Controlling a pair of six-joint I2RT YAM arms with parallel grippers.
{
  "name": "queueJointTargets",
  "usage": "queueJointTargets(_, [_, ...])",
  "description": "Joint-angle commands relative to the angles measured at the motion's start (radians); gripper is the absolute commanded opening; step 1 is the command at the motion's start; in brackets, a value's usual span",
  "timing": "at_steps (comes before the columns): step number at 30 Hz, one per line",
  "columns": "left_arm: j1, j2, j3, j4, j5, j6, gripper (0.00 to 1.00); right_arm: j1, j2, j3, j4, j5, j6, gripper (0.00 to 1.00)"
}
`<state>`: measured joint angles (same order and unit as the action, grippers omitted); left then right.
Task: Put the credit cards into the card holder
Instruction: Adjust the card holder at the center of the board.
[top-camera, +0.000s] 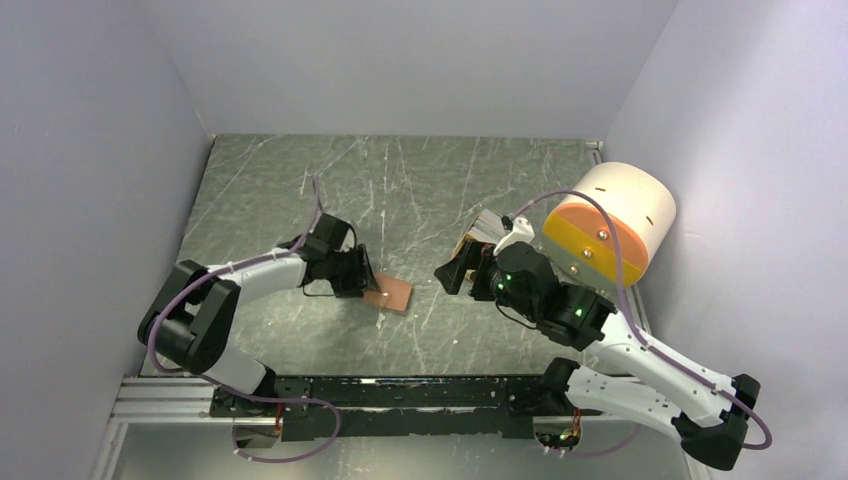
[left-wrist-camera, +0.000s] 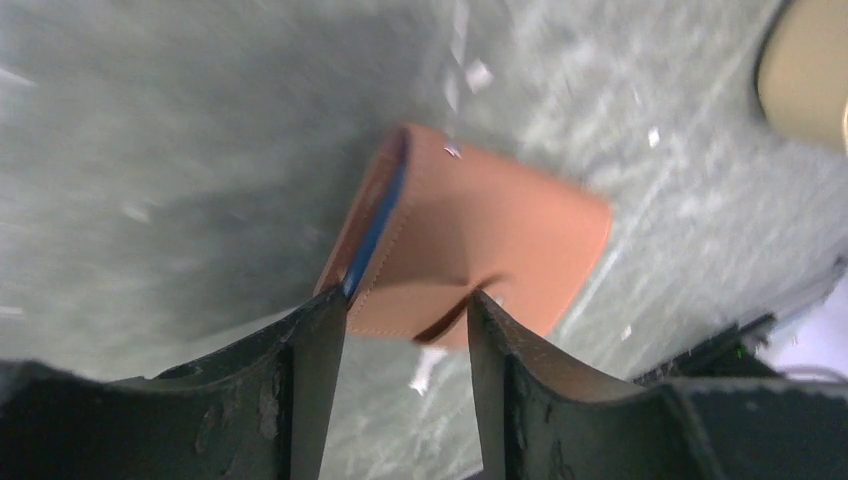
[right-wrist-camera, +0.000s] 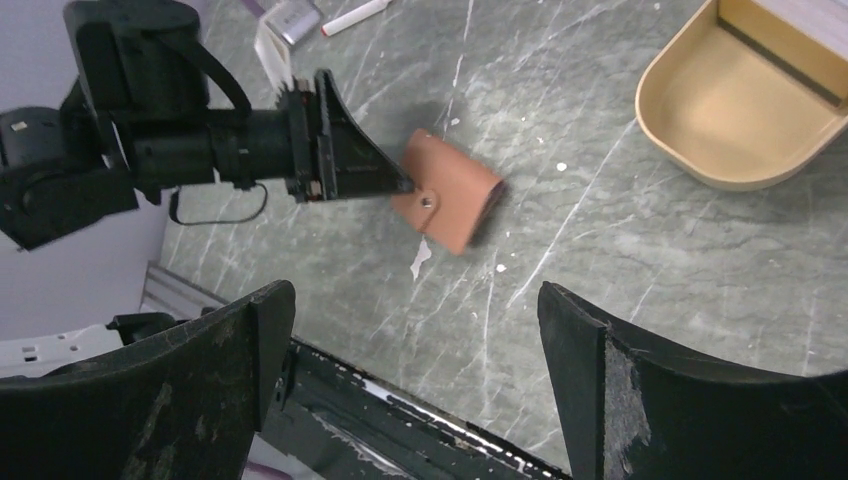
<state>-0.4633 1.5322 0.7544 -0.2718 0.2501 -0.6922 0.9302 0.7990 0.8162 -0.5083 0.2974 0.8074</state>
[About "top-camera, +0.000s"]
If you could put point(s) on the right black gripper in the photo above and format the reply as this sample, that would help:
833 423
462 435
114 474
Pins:
452 273

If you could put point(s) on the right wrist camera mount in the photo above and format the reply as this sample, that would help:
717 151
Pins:
517 229

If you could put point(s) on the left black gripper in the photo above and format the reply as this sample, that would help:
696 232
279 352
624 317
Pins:
363 278

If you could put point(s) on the wooden tray with cards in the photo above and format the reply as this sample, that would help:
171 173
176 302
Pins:
486 227

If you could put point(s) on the brown leather card holder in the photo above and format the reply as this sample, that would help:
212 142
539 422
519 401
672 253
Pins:
393 294

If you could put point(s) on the white orange yellow cylinder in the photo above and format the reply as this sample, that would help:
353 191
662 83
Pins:
621 212

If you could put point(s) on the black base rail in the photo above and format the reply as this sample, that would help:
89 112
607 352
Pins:
512 406

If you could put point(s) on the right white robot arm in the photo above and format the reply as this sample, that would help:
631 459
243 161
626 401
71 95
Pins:
708 413

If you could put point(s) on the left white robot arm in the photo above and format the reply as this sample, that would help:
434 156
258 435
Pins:
190 320

